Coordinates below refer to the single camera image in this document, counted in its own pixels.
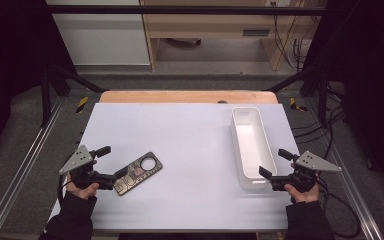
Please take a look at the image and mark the grey metal part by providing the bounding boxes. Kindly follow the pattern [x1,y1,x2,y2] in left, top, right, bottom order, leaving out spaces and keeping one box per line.
[113,151,164,197]

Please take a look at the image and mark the black floor cable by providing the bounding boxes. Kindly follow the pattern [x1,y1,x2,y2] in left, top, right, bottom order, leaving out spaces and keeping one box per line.
[293,106,347,161]

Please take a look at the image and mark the yellow black tape marking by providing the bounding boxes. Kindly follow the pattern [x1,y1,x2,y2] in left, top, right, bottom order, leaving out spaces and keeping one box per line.
[289,97,308,113]

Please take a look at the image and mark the white cabinet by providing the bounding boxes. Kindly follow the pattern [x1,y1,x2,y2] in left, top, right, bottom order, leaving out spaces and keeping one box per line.
[45,0,151,66]

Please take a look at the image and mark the black hanging cables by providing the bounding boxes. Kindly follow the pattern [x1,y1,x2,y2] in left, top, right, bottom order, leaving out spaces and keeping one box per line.
[272,2,314,72]

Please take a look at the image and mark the black horizontal frame bar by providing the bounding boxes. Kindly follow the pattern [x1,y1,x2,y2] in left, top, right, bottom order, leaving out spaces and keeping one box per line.
[43,4,328,16]

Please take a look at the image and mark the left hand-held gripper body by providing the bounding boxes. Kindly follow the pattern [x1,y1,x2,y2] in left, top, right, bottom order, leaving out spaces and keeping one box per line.
[58,144,118,191]

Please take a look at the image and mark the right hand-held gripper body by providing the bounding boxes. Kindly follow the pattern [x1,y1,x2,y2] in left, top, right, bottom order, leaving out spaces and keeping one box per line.
[270,149,343,193]

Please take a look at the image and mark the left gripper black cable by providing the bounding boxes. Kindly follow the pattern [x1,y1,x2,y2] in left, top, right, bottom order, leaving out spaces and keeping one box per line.
[56,173,74,203]

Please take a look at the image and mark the black frame strut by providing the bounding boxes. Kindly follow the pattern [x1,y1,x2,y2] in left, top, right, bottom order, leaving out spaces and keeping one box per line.
[40,64,108,128]
[265,64,330,126]

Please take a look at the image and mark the person's left hand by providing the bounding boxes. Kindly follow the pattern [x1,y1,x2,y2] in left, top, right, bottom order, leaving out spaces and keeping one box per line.
[65,159,100,201]

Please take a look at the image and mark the black curtain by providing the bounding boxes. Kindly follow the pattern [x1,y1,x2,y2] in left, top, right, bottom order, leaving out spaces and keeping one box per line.
[304,0,384,195]
[0,0,78,165]

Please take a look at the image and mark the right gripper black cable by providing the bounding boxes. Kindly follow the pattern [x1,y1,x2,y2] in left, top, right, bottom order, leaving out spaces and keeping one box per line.
[315,178,362,239]

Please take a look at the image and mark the person's right hand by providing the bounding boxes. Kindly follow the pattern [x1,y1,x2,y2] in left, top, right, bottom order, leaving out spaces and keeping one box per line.
[283,162,321,204]

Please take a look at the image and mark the aluminium rail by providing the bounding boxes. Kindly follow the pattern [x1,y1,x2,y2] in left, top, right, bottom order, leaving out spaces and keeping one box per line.
[304,98,384,240]
[0,96,66,240]

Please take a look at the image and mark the white plastic bin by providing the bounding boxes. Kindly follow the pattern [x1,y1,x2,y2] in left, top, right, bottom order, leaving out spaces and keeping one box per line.
[230,106,278,191]

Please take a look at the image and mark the white table mat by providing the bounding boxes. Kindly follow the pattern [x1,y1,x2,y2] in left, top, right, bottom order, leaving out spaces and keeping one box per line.
[45,102,328,233]

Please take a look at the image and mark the wooden desk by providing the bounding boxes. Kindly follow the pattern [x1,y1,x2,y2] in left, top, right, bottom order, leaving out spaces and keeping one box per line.
[139,0,326,72]

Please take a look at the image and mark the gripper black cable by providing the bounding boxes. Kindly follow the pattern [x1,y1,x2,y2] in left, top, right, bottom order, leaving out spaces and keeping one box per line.
[315,178,362,239]
[56,173,74,203]

